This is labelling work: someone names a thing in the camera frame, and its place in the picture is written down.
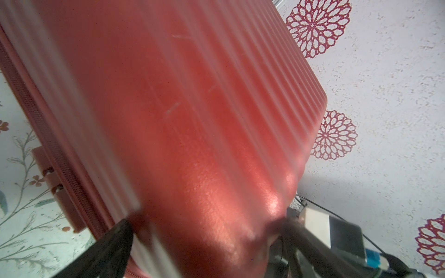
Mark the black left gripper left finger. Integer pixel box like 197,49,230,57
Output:
54,219,133,278

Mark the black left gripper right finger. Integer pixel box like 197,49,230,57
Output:
276,217,363,278

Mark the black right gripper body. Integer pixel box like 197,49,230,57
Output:
267,236,445,278

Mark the red hard-shell suitcase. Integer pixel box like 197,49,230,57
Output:
1,1,327,278

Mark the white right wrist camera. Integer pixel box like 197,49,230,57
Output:
299,207,389,271

